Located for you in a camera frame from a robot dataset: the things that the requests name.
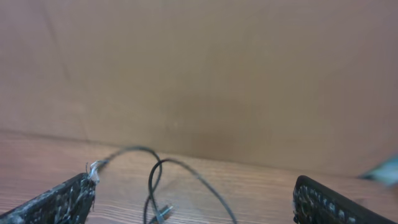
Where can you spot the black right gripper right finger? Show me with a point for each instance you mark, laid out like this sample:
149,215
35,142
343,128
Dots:
315,203

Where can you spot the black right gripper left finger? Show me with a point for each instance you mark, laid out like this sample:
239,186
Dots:
68,202

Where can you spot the cardboard back wall panel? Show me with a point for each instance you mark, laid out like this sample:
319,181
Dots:
309,85

